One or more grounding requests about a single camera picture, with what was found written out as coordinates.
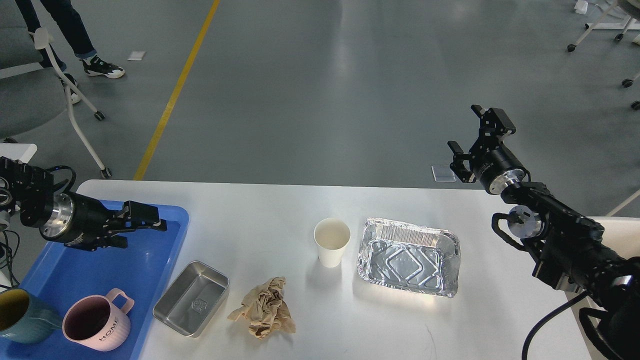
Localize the clear plastic piece on floor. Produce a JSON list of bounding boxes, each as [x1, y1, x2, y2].
[[431, 165, 457, 183]]

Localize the white bin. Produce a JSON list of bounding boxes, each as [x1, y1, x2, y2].
[[581, 216, 640, 268]]

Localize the person in jeans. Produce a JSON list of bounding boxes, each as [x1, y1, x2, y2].
[[14, 0, 126, 87]]

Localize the black cables at left edge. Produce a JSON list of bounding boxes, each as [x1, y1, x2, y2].
[[0, 230, 21, 290]]

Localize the grey office chair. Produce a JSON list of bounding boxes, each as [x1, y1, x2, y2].
[[0, 0, 113, 179]]

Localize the stainless steel rectangular tin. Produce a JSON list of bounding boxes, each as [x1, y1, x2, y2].
[[152, 260, 230, 338]]

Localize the white side table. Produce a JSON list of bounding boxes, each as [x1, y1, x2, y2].
[[0, 143, 38, 163]]

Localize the blue plastic tray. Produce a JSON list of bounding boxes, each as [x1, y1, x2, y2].
[[0, 205, 189, 360]]

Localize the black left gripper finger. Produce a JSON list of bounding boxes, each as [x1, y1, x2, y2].
[[94, 233, 128, 249], [118, 201, 167, 231]]

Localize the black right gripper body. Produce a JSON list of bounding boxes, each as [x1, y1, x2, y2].
[[470, 144, 529, 195]]

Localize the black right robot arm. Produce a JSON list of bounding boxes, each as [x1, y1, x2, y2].
[[447, 104, 640, 360]]

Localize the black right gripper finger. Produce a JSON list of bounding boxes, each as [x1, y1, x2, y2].
[[470, 104, 517, 147], [446, 140, 480, 183]]

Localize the white chair base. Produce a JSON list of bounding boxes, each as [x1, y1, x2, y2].
[[567, 0, 640, 111]]

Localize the aluminium foil tray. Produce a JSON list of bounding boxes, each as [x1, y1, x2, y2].
[[356, 218, 462, 298]]

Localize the pink ribbed mug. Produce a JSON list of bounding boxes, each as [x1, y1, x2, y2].
[[61, 288, 135, 353]]

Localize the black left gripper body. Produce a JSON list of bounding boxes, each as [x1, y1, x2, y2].
[[39, 193, 118, 252]]

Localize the white paper cup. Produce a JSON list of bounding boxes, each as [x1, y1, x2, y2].
[[313, 218, 351, 268]]

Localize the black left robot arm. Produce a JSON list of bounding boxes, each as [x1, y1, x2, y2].
[[0, 157, 168, 251]]

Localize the crumpled brown paper napkin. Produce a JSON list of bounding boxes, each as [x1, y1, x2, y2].
[[227, 276, 297, 340]]

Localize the teal ceramic mug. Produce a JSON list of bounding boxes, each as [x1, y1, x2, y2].
[[0, 288, 63, 344]]

